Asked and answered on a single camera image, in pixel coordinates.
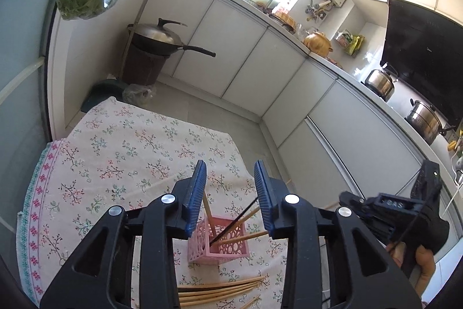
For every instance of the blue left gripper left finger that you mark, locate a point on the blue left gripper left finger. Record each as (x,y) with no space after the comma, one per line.
(193,198)

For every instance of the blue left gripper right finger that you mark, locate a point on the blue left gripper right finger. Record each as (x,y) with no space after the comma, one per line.
(268,202)

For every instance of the black wooden chopstick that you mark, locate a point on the black wooden chopstick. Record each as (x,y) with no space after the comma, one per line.
(239,215)

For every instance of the pink perforated utensil basket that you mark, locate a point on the pink perforated utensil basket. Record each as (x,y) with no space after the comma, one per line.
(200,251)

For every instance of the white kitchen cabinets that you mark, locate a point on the white kitchen cabinets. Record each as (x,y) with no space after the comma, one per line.
(327,133)

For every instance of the person's right hand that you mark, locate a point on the person's right hand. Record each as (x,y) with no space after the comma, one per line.
(424,259)

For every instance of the floral tablecloth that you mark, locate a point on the floral tablecloth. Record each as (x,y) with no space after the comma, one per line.
(118,154)

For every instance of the large steel stockpot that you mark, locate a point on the large steel stockpot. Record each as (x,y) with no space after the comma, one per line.
(425,121)

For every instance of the clear plastic bag on floor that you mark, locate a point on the clear plastic bag on floor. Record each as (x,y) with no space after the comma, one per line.
(138,94)

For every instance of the dark brown waste bin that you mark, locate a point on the dark brown waste bin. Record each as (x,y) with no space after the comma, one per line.
(142,68)

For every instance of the steel pot with lid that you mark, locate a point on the steel pot with lid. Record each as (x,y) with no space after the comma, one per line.
(380,82)

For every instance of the yellow ceramic pot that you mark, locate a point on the yellow ceramic pot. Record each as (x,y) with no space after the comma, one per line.
(318,43)

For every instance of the black wok with lid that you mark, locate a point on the black wok with lid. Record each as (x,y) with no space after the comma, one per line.
(159,40)

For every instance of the woven basket on counter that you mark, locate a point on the woven basket on counter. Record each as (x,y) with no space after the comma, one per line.
(285,18)

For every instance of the black range hood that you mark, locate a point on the black range hood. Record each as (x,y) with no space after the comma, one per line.
(425,49)

